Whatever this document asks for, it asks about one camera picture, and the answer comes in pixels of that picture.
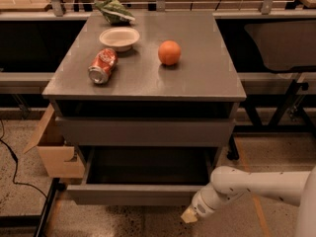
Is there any grey drawer cabinet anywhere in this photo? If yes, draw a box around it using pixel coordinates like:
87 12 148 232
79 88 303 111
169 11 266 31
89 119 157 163
41 11 247 170

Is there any grey drawer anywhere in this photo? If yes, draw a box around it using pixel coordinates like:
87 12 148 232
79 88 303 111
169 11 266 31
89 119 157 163
55 118 235 147
67 147 216 206

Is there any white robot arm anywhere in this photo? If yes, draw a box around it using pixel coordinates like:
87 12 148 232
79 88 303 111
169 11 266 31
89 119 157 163
181 166 316 237

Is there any green chip bag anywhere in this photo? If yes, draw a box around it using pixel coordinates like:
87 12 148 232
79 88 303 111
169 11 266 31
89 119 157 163
94 0 135 25

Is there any orange fruit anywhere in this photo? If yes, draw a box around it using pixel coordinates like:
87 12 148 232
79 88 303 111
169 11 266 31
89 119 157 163
158 40 181 66

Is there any black metal floor frame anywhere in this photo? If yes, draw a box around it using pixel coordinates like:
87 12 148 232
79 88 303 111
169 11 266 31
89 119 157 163
0 178 66 237

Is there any white paper bowl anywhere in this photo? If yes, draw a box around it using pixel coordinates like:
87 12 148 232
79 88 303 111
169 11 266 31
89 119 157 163
99 27 140 52

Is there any cardboard box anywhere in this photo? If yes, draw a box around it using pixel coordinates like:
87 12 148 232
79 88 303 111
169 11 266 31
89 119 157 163
23 105 85 179

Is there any red soda can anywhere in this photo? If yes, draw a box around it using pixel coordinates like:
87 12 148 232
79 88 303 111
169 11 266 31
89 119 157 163
88 48 118 85

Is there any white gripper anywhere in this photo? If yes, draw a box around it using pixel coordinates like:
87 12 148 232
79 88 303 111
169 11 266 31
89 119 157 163
181 184 230 223

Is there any grey chair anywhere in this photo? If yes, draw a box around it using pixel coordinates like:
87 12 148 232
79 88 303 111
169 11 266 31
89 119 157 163
245 20 316 73

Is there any black floor cable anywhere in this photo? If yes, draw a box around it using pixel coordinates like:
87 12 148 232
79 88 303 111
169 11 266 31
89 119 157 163
0 120 48 199

